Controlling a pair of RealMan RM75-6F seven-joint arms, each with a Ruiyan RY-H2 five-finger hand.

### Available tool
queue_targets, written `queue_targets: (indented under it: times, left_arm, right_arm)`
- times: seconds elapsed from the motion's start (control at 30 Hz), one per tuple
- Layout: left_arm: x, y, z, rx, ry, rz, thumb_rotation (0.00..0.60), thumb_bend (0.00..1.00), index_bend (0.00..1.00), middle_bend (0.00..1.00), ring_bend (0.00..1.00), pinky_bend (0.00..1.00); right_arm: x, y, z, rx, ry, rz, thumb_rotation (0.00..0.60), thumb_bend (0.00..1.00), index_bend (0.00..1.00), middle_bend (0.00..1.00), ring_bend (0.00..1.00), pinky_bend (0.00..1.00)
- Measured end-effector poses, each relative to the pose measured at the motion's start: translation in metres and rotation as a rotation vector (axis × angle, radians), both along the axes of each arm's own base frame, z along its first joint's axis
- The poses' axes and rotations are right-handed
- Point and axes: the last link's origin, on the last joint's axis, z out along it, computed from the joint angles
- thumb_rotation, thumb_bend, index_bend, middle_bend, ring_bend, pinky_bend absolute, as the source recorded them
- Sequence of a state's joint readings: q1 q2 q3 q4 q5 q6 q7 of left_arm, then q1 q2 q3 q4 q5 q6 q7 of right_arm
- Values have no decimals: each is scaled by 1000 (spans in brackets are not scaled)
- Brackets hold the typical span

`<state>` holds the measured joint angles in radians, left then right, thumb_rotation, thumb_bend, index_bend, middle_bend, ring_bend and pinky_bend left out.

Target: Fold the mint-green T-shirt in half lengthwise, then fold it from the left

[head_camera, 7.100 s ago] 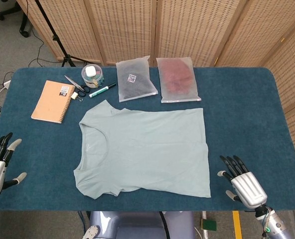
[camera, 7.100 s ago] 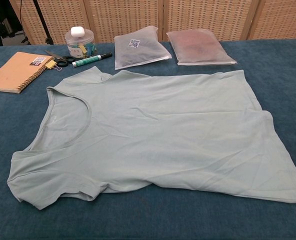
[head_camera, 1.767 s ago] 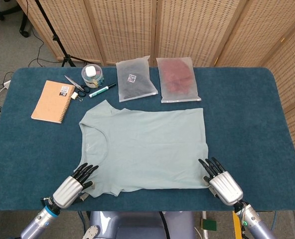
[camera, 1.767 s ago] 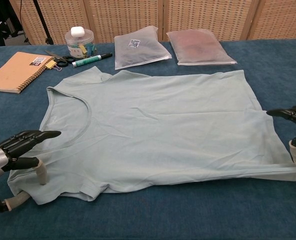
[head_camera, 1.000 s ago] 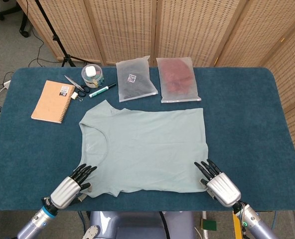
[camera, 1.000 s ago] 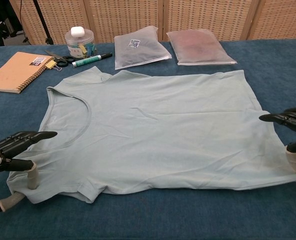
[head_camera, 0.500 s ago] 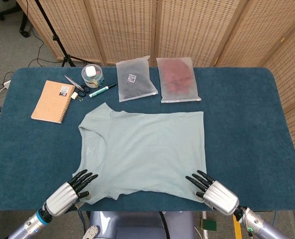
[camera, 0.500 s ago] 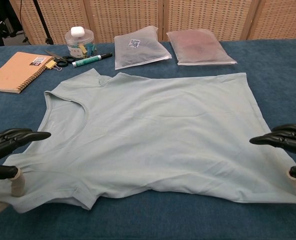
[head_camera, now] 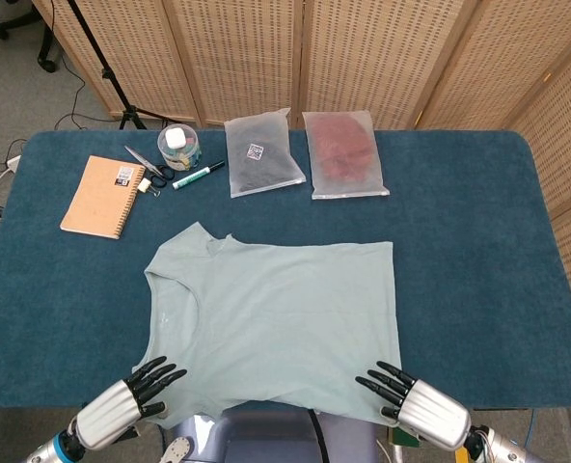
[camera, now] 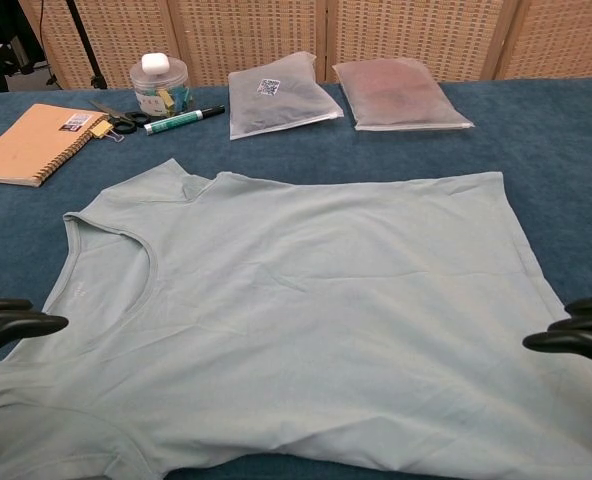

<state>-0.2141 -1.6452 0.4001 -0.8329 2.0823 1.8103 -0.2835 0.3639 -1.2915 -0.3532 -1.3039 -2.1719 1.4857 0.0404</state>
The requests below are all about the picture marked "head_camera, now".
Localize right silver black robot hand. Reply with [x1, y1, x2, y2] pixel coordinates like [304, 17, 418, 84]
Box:
[355, 360, 474, 452]

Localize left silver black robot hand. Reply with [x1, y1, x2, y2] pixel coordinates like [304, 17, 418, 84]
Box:
[75, 355, 189, 449]

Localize light green t-shirt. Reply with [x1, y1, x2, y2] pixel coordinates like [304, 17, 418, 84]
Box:
[144, 221, 403, 430]

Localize green block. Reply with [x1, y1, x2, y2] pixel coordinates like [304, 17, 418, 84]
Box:
[392, 426, 421, 449]

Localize dark teal carpeted table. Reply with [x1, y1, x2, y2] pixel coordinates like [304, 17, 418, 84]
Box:
[0, 128, 571, 411]

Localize grey-blue robot torso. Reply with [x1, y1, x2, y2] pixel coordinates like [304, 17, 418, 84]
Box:
[159, 409, 381, 463]

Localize kraft spiral notebook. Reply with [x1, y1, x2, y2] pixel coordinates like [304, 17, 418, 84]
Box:
[59, 154, 148, 241]

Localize gold binder clip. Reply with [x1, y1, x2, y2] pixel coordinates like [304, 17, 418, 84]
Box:
[137, 177, 163, 198]

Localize green white marker pen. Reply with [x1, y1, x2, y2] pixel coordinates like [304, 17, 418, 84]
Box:
[172, 160, 226, 191]

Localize frosted bag with red garment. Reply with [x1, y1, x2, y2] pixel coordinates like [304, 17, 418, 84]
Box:
[301, 109, 392, 202]

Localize clear jar of clips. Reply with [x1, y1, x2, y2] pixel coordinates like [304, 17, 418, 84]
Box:
[156, 123, 204, 172]

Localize frosted bag with dark garment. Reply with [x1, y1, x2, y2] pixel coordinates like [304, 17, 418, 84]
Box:
[223, 107, 308, 200]

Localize black tripod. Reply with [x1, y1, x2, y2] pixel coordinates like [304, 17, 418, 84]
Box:
[66, 0, 148, 130]

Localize black office chair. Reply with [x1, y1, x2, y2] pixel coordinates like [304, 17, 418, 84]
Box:
[0, 0, 59, 74]

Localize wicker folding screen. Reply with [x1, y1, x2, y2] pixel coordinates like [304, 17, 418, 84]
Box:
[32, 0, 571, 463]

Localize black torso cable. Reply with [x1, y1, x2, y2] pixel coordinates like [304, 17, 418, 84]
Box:
[307, 408, 330, 463]

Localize black-handled scissors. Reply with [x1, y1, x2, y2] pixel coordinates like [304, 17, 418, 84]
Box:
[123, 145, 176, 188]

